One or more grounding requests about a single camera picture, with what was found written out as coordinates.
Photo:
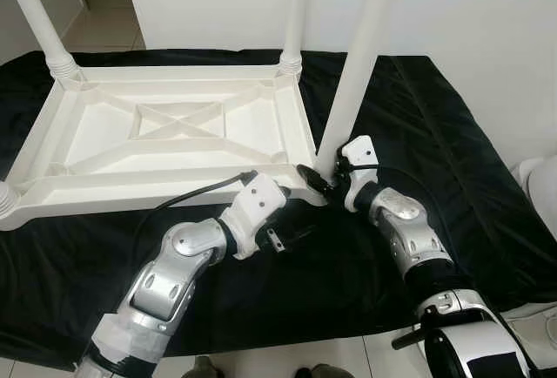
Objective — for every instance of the white plastic table top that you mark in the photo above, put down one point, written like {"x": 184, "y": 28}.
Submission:
{"x": 87, "y": 134}

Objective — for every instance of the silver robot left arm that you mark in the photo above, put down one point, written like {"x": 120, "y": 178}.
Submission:
{"x": 165, "y": 282}

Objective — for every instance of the white pedestal fan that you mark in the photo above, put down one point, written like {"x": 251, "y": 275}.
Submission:
{"x": 541, "y": 195}

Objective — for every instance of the black cloth table cover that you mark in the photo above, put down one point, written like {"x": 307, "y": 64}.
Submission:
{"x": 470, "y": 178}

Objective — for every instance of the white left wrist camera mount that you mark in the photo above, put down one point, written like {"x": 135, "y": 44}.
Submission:
{"x": 257, "y": 199}

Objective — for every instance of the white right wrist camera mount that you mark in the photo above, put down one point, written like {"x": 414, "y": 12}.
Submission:
{"x": 359, "y": 150}

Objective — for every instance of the grey robot foot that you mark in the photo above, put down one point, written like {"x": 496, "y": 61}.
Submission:
{"x": 324, "y": 371}
{"x": 207, "y": 367}

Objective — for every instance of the grey robot right foot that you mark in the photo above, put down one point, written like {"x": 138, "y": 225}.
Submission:
{"x": 324, "y": 371}

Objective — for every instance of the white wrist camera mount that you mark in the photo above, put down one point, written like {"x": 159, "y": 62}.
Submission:
{"x": 359, "y": 150}
{"x": 257, "y": 199}

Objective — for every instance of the grey robot left foot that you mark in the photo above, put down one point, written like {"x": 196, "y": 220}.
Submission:
{"x": 207, "y": 367}

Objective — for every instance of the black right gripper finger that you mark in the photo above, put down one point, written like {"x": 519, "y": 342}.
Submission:
{"x": 312, "y": 178}

